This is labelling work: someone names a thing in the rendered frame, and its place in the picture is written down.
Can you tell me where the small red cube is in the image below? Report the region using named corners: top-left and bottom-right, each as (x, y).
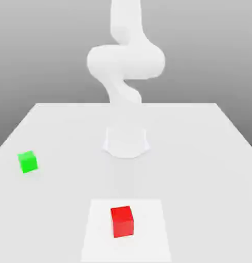
top-left (110, 205), bottom-right (135, 239)

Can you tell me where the small green cube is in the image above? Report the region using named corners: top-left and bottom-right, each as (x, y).
top-left (17, 150), bottom-right (39, 174)

